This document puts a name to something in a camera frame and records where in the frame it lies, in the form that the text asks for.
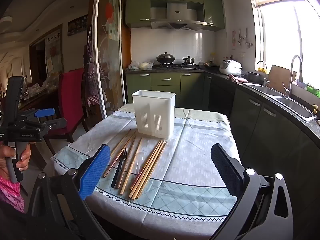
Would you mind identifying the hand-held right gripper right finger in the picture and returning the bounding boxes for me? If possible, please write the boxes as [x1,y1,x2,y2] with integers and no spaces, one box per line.
[210,143,294,240]

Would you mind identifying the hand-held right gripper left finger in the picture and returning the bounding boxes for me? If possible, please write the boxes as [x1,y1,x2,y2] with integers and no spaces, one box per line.
[26,144,112,240]

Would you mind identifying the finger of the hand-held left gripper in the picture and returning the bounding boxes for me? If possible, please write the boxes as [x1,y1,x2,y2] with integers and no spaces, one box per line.
[32,108,56,118]
[25,118,67,140]

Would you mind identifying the black fork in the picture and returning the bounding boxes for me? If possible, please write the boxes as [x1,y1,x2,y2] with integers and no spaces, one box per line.
[111,148,128,189]

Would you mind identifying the brown patterned chopstick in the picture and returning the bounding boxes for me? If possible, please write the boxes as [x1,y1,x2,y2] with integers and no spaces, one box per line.
[103,131,137,178]

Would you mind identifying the pale wooden chopstick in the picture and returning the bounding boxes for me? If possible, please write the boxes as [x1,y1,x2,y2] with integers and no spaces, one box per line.
[119,137,143,195]

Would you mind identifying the light wooden chopstick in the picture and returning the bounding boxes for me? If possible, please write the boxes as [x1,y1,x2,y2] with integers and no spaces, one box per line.
[110,129,132,157]

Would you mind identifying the brown wooden chopstick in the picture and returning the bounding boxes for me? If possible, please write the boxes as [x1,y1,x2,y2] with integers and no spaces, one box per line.
[115,136,137,189]

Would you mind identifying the clear plastic spoon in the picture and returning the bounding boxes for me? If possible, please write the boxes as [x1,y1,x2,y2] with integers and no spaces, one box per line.
[129,152,151,203]

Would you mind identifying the reddish brown ribbed chopstick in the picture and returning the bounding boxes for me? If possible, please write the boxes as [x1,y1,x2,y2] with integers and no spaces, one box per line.
[129,140,162,197]
[135,141,167,200]
[132,140,165,199]

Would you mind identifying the white plastic utensil holder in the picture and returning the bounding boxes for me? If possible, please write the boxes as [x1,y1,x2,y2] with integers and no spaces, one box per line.
[132,90,176,140]

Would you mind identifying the person's left hand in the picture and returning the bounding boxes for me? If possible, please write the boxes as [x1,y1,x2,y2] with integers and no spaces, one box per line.
[0,142,32,179]

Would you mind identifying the cluttered dark dining table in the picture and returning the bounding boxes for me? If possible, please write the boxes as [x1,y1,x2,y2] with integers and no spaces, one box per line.
[19,74,62,112]

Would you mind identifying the red cushioned wooden chair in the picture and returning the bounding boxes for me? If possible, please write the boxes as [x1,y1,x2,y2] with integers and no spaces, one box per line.
[44,67,90,155]

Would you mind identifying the pale patterned tablecloth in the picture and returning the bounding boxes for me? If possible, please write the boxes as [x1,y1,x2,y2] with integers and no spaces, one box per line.
[51,104,242,239]

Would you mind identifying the dark counter cabinets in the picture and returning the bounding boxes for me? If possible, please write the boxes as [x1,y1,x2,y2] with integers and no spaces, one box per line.
[204,73,320,240]

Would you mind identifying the checkered hanging apron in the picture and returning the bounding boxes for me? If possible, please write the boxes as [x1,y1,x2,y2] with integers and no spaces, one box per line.
[83,22,103,107]

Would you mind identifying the flowered sliding glass door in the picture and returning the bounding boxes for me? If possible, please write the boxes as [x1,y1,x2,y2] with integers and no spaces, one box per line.
[92,0,131,122]

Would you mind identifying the steel double sink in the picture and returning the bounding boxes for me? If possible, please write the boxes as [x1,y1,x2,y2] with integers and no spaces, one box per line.
[249,84,318,122]

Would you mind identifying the pink cloth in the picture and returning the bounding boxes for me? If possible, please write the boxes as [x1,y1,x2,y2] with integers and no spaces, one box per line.
[227,74,248,83]

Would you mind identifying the black cooking pot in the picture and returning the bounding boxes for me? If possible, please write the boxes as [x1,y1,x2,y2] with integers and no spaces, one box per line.
[246,71,266,84]

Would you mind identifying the white plastic bag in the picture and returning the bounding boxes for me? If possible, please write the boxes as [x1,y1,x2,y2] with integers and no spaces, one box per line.
[128,60,154,70]

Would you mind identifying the white rice cooker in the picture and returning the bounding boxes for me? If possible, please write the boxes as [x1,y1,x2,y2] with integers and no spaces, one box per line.
[219,60,243,76]

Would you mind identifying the small steel faucet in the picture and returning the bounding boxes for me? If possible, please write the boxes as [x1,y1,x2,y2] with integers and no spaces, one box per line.
[257,61,268,87]

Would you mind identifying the green base cabinets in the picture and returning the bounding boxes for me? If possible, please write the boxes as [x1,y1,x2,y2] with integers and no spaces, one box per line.
[125,71,206,108]

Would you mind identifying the wooden cutting board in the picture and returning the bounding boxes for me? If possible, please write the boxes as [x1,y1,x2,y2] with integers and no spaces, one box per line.
[267,65,298,93]

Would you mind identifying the gas stove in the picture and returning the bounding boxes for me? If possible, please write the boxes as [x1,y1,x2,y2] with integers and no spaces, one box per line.
[152,64,203,70]

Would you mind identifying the green plastic bag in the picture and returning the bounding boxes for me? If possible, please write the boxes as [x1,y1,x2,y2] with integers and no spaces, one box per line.
[303,82,320,98]

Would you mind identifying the tall steel faucet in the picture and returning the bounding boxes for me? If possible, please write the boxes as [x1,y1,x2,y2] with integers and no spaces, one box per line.
[284,55,304,99]

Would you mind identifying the black wok with lid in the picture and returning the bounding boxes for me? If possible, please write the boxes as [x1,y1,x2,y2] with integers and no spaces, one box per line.
[156,52,176,64]

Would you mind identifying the hanging kitchen tools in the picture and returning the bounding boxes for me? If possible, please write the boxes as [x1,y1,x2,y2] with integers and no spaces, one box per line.
[231,27,253,49]

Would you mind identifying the steel range hood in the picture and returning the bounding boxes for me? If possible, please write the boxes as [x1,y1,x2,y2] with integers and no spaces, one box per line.
[150,1,208,30]

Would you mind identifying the wall poster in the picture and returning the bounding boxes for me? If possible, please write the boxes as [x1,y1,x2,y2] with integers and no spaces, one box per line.
[67,15,89,36]

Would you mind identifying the green wall cabinets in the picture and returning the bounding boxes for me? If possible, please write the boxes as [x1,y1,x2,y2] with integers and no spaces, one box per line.
[125,0,224,32]

